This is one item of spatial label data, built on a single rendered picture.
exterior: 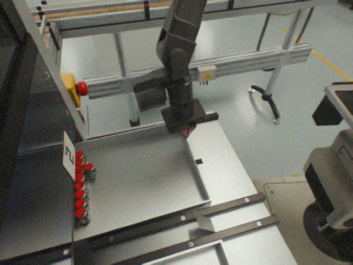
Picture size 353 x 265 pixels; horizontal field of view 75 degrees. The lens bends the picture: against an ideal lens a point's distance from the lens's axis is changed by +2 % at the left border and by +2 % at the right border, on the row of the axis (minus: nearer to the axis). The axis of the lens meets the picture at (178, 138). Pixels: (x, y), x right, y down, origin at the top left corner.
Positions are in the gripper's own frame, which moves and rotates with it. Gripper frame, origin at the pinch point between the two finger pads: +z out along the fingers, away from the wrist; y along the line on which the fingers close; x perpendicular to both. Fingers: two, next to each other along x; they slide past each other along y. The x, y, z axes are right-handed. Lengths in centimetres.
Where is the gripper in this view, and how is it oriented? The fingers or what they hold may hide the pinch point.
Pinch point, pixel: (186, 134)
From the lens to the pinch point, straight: 63.6
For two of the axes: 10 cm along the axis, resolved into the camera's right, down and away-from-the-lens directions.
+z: 1.1, 6.0, 7.9
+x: 3.0, 7.4, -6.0
